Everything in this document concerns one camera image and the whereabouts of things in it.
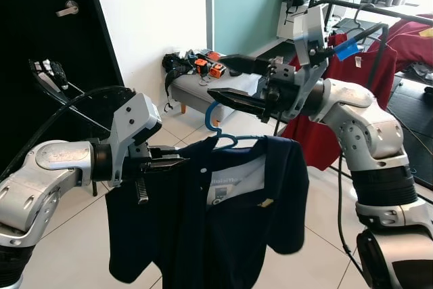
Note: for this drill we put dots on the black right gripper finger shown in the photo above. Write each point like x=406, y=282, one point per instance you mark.
x=247, y=65
x=240, y=101

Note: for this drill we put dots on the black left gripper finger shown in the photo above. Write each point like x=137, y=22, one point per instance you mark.
x=162, y=169
x=168, y=160

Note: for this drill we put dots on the blue plastic hanger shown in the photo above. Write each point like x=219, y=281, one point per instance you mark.
x=229, y=139

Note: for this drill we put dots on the navy polo shirt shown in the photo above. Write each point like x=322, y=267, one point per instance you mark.
x=203, y=235

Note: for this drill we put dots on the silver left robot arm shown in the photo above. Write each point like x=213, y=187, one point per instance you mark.
x=40, y=181

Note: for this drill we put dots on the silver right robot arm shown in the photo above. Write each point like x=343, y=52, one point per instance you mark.
x=365, y=126

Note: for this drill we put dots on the white padded bench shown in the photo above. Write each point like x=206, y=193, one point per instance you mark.
x=196, y=93

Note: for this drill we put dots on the red shirt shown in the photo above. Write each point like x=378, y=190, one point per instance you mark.
x=369, y=65

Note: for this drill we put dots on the black device with white labels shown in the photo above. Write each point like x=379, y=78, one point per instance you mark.
x=49, y=71

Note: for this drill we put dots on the black metal clothes rack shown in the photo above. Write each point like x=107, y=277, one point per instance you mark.
x=392, y=13

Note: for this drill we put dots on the red cloth with yellow star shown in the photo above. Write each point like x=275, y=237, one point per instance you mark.
x=416, y=45

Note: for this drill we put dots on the black door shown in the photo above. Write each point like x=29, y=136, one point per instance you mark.
x=40, y=5

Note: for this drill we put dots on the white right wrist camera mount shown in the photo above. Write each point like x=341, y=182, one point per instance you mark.
x=298, y=28

